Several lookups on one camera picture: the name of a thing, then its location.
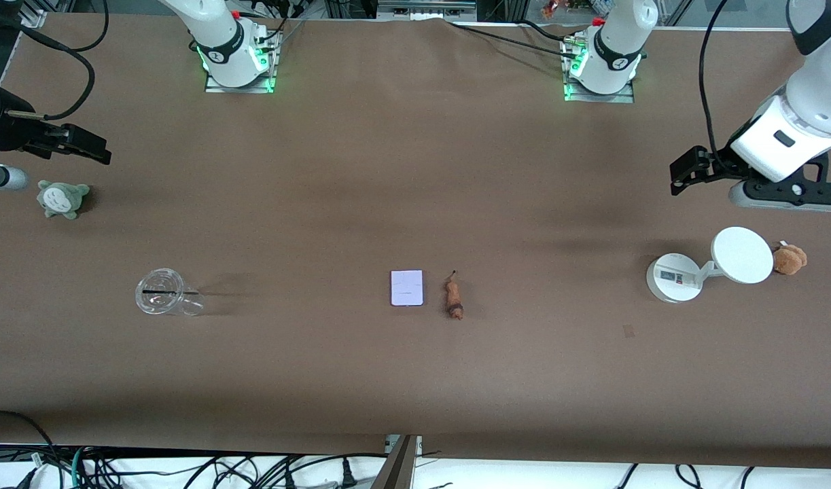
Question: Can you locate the white Huawei phone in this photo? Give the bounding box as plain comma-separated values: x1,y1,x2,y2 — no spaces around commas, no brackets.
390,270,425,307

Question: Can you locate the grey Totoro plush toy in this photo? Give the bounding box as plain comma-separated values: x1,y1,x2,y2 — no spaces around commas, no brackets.
37,179,90,220

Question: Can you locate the white round-headed stand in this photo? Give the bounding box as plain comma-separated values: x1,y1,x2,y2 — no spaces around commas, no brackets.
646,226,775,304

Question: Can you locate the brown plush toy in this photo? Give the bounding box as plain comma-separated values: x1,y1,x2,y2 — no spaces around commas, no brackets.
772,241,809,276

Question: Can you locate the clear plastic cup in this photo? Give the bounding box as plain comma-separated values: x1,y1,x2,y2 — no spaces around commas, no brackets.
135,268,206,316

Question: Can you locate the brown table cover sheet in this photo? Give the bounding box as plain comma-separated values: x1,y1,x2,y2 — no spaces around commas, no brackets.
0,12,831,469

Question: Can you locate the dark table support beam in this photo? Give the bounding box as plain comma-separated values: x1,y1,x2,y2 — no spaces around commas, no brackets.
371,435,423,489

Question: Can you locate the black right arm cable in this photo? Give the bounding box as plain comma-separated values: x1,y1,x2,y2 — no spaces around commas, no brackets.
0,0,110,122

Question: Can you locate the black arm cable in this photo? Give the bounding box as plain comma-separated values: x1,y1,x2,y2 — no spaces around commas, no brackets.
699,0,732,165
0,0,110,122

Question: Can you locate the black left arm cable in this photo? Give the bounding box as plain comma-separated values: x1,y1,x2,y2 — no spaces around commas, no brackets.
699,0,732,165

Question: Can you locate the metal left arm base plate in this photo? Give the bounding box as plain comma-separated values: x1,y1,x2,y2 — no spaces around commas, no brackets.
561,34,636,104

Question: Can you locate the black cable on table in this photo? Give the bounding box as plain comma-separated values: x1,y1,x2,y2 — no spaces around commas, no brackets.
446,20,580,54

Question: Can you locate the black looped floor cable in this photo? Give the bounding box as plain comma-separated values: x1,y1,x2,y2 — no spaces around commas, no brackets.
0,410,57,476

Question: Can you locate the silver aluminium frame bar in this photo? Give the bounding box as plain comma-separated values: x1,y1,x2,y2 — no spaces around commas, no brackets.
377,0,478,20

